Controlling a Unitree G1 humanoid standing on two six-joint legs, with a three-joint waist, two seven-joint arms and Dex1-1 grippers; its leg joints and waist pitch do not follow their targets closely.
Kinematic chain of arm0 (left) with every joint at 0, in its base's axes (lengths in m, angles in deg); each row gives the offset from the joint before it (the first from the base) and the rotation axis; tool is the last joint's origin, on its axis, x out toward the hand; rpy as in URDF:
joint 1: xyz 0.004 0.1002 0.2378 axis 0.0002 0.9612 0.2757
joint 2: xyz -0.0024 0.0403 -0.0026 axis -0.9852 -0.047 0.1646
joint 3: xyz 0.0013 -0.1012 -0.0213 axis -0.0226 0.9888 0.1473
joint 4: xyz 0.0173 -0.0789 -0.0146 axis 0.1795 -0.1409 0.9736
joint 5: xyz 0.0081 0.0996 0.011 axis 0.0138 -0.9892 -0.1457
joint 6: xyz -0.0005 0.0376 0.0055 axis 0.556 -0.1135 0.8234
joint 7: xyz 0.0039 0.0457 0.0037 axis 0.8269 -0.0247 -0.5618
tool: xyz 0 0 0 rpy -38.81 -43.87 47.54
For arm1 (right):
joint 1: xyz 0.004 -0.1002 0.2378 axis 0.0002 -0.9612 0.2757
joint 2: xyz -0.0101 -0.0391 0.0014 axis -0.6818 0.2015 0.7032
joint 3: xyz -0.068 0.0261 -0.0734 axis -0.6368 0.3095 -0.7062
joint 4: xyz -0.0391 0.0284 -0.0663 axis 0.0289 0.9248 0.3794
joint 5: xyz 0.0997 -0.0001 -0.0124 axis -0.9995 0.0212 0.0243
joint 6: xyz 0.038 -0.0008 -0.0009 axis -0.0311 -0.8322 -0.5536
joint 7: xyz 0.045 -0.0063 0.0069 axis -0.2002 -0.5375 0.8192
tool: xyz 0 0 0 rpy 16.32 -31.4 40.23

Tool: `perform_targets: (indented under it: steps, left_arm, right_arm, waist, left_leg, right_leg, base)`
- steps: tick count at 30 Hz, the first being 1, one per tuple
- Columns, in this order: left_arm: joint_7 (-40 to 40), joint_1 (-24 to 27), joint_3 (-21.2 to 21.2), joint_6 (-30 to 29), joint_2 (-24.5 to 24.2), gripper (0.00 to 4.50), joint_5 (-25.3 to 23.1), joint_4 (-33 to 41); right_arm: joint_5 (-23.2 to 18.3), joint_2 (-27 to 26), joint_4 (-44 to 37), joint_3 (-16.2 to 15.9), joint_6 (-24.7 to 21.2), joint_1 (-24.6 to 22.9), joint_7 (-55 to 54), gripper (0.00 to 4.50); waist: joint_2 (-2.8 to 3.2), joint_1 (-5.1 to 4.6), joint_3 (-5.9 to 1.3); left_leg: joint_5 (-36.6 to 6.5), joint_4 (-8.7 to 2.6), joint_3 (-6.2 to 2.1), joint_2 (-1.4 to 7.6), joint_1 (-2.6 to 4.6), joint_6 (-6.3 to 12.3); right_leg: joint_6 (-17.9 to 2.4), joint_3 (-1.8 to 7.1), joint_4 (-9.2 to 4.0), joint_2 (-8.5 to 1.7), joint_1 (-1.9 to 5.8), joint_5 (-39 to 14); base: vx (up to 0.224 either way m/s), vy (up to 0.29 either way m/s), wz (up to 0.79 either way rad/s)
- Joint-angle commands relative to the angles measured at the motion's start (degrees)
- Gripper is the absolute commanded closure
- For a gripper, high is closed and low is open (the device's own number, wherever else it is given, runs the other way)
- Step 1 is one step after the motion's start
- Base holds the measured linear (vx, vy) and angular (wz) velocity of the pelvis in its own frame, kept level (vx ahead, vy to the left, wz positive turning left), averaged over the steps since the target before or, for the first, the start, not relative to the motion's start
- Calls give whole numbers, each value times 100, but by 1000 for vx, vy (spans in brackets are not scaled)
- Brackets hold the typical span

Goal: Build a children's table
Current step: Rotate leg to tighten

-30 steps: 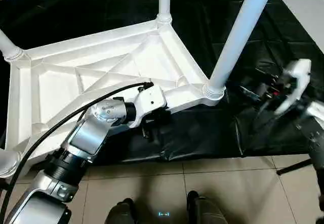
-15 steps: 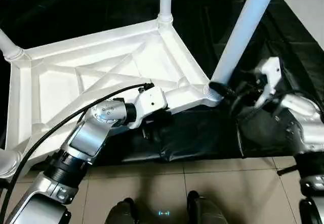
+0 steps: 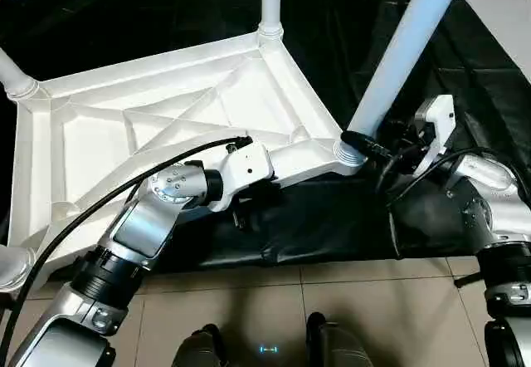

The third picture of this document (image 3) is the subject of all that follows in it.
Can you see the white plastic table top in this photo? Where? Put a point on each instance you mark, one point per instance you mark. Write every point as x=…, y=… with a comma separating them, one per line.
x=149, y=110

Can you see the grey robot foot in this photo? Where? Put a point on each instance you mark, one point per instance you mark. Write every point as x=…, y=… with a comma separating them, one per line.
x=199, y=349
x=336, y=344

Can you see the grey right robot foot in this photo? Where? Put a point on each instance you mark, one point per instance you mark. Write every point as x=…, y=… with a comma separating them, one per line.
x=336, y=344

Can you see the black mat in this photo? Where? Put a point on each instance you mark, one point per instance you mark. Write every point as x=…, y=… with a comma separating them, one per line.
x=348, y=217

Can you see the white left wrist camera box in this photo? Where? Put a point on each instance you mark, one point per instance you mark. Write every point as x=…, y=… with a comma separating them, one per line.
x=245, y=168

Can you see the grey left robot foot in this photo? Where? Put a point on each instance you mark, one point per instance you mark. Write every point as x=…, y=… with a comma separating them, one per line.
x=199, y=349

